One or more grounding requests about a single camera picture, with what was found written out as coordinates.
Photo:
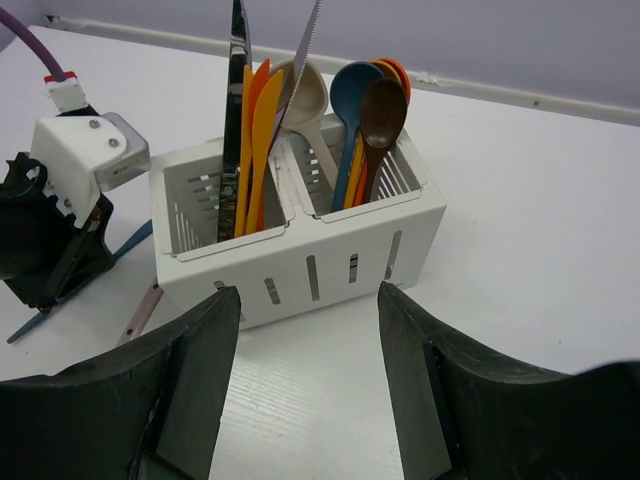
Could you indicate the blue plastic knife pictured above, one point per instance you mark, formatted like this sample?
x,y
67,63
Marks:
x,y
142,233

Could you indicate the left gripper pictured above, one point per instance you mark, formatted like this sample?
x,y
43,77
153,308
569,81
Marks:
x,y
44,255

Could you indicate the white two-compartment utensil caddy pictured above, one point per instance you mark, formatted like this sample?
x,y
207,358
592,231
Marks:
x,y
307,256

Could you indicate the orange-red plastic spoon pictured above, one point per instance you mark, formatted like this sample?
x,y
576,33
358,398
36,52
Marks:
x,y
404,77

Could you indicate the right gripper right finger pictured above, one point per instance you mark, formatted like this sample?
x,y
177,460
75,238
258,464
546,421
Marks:
x,y
463,410

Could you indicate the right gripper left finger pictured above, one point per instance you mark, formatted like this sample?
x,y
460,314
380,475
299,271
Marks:
x,y
148,409

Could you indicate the yellow plastic knife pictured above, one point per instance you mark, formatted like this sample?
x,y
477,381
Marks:
x,y
262,128
245,155

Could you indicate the dark brown wooden spoon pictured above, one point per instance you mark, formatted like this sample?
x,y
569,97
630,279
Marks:
x,y
382,117

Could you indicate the metal knife black handle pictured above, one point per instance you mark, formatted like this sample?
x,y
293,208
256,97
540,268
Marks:
x,y
239,58

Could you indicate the orange-red plastic knife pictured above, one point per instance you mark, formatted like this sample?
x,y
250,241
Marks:
x,y
260,78

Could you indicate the metal knife teal handle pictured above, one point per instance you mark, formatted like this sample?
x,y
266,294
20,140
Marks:
x,y
292,77

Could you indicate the blue plastic spoon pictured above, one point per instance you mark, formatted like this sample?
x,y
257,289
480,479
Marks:
x,y
347,92

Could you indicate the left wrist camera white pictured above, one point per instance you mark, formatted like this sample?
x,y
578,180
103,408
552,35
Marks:
x,y
86,156

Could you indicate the pink plastic knife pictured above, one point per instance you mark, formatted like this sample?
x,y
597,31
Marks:
x,y
142,314

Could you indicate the beige long spoon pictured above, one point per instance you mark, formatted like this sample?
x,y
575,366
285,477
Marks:
x,y
306,110

